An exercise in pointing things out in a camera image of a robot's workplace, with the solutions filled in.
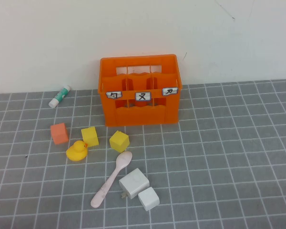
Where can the pale pink plastic spoon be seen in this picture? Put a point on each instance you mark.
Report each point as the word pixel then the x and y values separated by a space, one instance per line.
pixel 124 159

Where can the orange plastic cutlery holder crate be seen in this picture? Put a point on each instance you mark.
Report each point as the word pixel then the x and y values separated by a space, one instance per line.
pixel 138 117

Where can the white label with crossed character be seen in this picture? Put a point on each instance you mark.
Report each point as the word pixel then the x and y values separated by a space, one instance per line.
pixel 143 96

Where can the white label with hook-shaped character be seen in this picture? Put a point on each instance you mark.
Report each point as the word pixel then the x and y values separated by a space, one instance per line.
pixel 114 94

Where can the white label with angular character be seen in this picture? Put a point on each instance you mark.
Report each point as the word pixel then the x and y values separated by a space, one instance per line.
pixel 170 91

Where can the yellow foam cube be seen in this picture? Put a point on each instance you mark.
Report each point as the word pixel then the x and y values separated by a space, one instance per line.
pixel 119 142
pixel 89 136

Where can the yellow rubber duck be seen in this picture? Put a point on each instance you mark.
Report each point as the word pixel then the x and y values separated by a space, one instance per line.
pixel 76 152

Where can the white foam cube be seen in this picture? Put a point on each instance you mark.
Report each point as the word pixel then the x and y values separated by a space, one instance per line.
pixel 148 199

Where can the white green glue stick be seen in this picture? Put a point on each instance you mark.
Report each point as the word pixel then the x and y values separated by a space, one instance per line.
pixel 59 96

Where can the orange foam cube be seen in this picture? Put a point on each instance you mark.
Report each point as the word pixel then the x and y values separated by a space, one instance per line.
pixel 59 134

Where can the grey grid cutting mat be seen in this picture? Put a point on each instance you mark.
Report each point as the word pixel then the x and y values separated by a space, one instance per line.
pixel 228 155

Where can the white wall charger plug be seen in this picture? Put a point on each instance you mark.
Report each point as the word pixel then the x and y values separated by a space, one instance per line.
pixel 133 182

